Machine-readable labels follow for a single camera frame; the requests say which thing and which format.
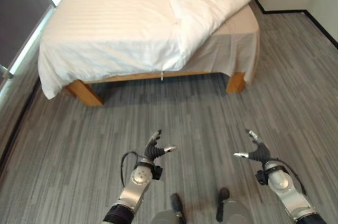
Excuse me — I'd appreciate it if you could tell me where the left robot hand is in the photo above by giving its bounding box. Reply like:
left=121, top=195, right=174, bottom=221
left=143, top=129, right=177, bottom=162

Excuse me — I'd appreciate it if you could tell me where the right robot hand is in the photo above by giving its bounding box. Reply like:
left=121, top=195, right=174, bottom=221
left=233, top=128, right=273, bottom=162

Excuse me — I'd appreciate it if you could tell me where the beige bed sheet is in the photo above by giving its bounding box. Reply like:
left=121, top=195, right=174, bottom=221
left=182, top=4, right=261, bottom=85

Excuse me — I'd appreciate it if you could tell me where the robot left leg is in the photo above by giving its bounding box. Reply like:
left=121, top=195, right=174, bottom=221
left=149, top=193, right=187, bottom=224

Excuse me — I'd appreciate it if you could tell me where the white striped duvet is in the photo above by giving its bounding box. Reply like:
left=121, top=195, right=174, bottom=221
left=37, top=0, right=254, bottom=100

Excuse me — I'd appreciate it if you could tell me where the glass window panel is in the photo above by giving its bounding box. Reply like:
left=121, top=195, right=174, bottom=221
left=0, top=0, right=71, bottom=98

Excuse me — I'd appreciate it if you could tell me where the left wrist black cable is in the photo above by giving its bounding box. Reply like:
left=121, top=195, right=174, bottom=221
left=120, top=151, right=145, bottom=189

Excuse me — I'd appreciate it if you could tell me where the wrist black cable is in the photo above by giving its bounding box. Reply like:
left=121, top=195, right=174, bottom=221
left=120, top=151, right=145, bottom=189
left=269, top=157, right=308, bottom=196

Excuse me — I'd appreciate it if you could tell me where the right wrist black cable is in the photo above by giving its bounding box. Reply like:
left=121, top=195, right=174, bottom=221
left=269, top=157, right=308, bottom=196

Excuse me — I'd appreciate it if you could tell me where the wooden bed frame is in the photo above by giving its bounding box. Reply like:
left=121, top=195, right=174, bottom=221
left=64, top=71, right=247, bottom=107

